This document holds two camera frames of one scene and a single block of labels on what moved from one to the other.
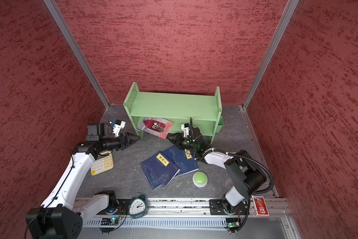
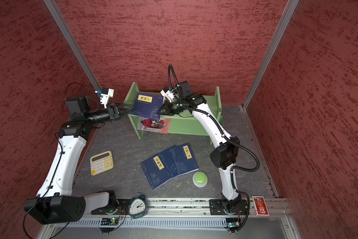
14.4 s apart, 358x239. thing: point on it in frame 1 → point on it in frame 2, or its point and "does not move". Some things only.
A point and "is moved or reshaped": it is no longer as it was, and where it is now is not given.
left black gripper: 122,145 → 114,112
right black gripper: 178,139 → 170,109
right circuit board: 232,224 does not move
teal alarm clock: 137,207 does not move
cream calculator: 103,163 does not move
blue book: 163,168 → 147,105
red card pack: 260,206 does not move
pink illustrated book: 158,127 is moved or reshaped
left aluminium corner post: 58,17 does not move
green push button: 200,179 does not move
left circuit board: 113,221 does not move
